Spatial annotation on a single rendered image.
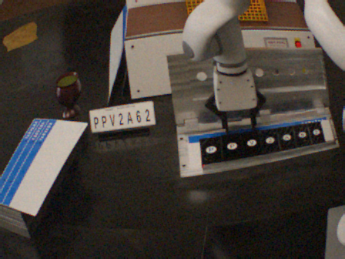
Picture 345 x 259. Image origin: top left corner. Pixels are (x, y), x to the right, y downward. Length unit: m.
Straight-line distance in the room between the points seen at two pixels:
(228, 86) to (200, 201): 0.27
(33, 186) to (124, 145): 0.38
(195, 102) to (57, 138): 0.35
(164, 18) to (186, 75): 0.27
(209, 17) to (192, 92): 0.33
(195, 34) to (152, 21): 0.44
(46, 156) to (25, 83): 0.62
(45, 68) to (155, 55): 0.50
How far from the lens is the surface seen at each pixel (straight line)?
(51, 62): 2.79
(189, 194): 2.12
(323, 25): 1.65
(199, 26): 2.00
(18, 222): 2.02
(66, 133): 2.20
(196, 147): 2.22
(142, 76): 2.42
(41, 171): 2.09
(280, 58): 2.24
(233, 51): 2.10
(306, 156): 2.15
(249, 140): 2.20
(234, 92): 2.17
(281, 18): 2.45
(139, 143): 2.30
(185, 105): 2.26
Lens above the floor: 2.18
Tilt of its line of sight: 33 degrees down
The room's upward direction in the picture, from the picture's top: 8 degrees counter-clockwise
